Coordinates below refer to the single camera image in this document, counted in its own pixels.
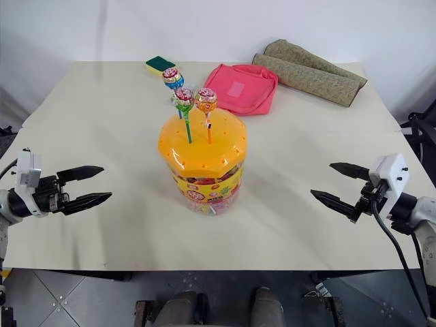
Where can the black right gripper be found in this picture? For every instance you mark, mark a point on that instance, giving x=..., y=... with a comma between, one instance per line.
x=369, y=199

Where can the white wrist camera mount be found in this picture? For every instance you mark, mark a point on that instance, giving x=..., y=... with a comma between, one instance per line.
x=391, y=170
x=29, y=165

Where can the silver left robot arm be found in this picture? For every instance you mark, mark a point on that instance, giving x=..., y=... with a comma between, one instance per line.
x=15, y=204

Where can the green stick lollipop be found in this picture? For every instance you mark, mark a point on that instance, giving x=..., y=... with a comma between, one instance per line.
x=183, y=98

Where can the orange stick lollipop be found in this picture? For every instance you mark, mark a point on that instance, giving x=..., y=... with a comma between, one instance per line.
x=205, y=99

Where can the yellow-lidded lollipop jar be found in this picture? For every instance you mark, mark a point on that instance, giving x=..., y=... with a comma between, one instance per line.
x=201, y=160

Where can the grey rounded shape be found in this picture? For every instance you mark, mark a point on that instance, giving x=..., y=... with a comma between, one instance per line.
x=182, y=310
x=267, y=308

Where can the pink fabric bag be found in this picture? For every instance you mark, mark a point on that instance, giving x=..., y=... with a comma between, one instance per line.
x=238, y=88

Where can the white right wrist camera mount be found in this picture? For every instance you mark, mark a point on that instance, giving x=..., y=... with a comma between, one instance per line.
x=391, y=170

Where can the black chair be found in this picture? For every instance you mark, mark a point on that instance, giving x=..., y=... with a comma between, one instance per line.
x=422, y=133

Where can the blue stick lollipop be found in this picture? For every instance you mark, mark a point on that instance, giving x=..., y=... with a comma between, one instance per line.
x=172, y=77

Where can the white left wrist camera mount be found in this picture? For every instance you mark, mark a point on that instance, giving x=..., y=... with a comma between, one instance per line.
x=29, y=165

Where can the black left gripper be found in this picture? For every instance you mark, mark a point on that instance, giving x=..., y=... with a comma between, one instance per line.
x=47, y=194

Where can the rolled olive woven mat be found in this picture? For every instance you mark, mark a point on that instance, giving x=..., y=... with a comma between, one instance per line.
x=306, y=73

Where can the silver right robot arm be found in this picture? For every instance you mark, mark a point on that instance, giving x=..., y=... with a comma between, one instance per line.
x=420, y=211

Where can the green and yellow sponge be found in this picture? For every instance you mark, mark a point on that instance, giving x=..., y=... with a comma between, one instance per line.
x=159, y=63

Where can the rusty brown metal plate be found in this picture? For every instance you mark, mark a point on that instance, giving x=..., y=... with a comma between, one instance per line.
x=334, y=311
x=143, y=313

